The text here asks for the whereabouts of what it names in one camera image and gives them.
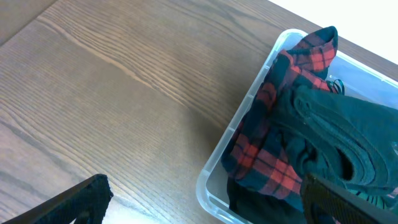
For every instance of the black garment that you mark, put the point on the black garment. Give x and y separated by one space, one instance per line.
258 208

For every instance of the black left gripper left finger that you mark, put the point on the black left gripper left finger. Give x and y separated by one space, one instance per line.
84 203

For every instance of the dark navy garment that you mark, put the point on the dark navy garment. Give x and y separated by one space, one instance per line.
348 141

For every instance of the dark green garment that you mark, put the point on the dark green garment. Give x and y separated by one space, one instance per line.
385 202

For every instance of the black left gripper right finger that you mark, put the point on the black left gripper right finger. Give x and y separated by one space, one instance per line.
326 202

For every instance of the clear plastic storage bin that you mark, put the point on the clear plastic storage bin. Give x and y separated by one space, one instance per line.
360 81

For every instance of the red navy plaid shirt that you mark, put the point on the red navy plaid shirt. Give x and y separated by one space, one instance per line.
255 157

